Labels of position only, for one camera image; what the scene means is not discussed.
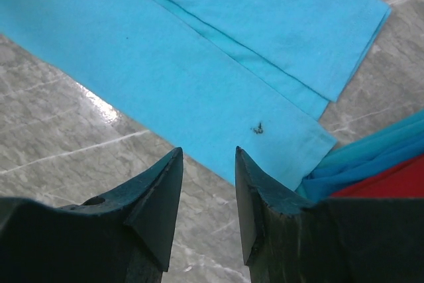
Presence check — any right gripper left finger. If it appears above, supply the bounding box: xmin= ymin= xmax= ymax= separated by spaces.
xmin=1 ymin=148 xmax=184 ymax=282

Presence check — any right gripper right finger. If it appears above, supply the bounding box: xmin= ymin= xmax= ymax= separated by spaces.
xmin=235 ymin=148 xmax=423 ymax=282

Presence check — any light blue t-shirt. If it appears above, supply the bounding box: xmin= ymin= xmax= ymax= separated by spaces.
xmin=1 ymin=0 xmax=390 ymax=190

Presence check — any folded teal t-shirt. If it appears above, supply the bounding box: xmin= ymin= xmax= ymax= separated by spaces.
xmin=295 ymin=110 xmax=423 ymax=201

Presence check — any folded red t-shirt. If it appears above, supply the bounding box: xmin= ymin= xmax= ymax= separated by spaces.
xmin=331 ymin=155 xmax=423 ymax=198

